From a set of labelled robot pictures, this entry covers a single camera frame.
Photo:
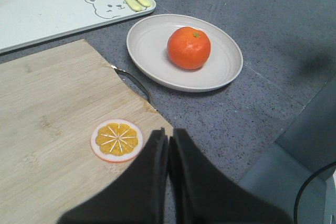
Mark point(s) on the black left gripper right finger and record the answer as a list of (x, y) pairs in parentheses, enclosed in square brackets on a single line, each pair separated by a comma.
[(203, 194)]

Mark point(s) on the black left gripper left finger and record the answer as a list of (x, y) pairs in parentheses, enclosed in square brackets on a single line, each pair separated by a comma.
[(136, 196)]

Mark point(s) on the orange mandarin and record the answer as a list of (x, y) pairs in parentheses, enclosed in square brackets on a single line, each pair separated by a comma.
[(189, 48)]

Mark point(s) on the beige round plate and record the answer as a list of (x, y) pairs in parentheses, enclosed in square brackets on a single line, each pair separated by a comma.
[(147, 43)]

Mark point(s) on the white bear-print tray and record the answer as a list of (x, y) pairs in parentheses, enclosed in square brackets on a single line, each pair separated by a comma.
[(28, 22)]

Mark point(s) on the orange slice coaster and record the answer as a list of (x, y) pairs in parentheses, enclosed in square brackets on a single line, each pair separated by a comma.
[(117, 141)]

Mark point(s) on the wooden cutting board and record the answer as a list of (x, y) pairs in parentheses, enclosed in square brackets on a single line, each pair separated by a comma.
[(51, 103)]

